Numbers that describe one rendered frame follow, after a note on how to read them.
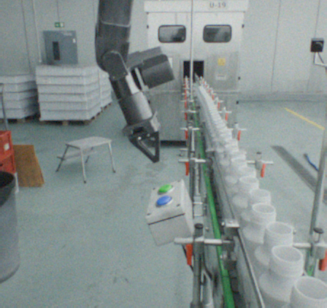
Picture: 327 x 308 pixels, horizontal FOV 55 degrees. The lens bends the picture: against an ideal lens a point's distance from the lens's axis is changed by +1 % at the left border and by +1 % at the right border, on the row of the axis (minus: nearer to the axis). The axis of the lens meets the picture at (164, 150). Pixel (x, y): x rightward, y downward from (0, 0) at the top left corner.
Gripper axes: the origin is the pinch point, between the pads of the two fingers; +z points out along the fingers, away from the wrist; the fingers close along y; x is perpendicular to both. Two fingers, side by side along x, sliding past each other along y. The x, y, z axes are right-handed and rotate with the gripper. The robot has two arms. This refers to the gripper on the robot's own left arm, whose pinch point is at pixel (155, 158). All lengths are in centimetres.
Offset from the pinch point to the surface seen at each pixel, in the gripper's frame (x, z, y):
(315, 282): -18.6, 9.1, -34.9
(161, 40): 12, -45, 409
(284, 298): -15.0, 12.1, -32.9
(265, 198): -18.3, 9.0, -13.9
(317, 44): -62, -3, 69
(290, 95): -282, 221, 957
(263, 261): -14.3, 11.8, -26.0
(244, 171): -17.3, 9.7, 1.1
